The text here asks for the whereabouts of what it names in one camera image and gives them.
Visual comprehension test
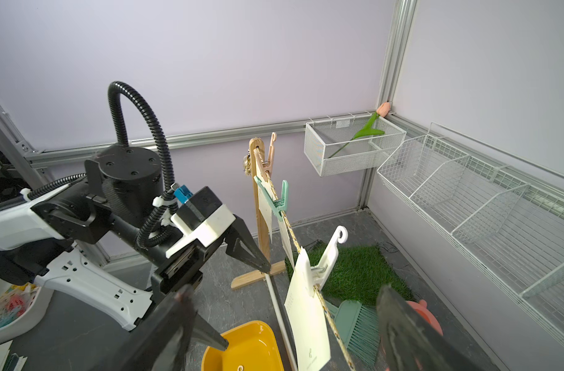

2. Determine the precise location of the green clothespin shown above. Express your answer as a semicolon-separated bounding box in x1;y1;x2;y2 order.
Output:
254;176;289;221

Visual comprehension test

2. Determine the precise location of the green dustpan brush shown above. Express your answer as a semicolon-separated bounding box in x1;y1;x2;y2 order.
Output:
325;301;380;367

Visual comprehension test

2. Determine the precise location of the white mesh basket small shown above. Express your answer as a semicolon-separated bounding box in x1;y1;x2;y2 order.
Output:
304;112;406;177

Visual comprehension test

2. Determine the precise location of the green artificial grass mat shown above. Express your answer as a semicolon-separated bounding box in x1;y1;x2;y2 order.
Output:
285;240;415;308

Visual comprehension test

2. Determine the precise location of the twine string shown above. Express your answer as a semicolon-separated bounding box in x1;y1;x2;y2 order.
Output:
253;147;357;371

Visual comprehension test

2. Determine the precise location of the black corrugated left cable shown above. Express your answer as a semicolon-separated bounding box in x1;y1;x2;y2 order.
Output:
26;80;178;249

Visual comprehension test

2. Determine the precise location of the postcard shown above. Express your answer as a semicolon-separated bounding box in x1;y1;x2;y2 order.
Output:
278;212;294;268
284;250;331;371
254;176;272;240

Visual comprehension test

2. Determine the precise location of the white hook clothespin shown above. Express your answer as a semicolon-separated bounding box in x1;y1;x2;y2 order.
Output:
310;226;348;288

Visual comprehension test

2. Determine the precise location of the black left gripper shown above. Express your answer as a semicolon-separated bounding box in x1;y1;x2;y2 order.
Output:
150;215;271;352

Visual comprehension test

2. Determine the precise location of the beige clothespin far left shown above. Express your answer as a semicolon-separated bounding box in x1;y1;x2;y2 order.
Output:
249;132;277;181

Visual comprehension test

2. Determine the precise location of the pink watering can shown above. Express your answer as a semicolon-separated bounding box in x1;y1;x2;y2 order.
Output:
407;300;444;335

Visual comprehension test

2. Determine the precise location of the white bin of clips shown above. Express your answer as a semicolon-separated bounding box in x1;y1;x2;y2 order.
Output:
0;279;53;344

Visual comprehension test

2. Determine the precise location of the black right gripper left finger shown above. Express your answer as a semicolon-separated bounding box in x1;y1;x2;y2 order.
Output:
92;285;197;370

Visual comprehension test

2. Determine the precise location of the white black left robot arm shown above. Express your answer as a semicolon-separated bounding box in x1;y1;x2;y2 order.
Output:
0;145;271;331

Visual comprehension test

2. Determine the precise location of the white wire basket long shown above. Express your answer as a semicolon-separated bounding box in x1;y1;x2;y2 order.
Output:
378;134;564;347

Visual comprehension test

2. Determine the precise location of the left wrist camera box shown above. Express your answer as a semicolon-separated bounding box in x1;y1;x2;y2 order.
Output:
165;186;236;258

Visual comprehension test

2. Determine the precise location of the yellow plastic tray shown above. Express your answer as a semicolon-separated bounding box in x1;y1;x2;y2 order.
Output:
201;321;284;371

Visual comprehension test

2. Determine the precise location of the pink artificial tulip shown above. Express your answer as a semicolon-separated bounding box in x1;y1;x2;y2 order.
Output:
329;101;391;159

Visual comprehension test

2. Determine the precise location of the wooden drying rack frame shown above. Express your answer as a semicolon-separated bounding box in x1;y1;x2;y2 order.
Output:
231;148;298;370

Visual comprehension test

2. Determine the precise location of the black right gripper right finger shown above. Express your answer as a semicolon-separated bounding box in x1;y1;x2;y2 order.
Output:
376;285;480;371

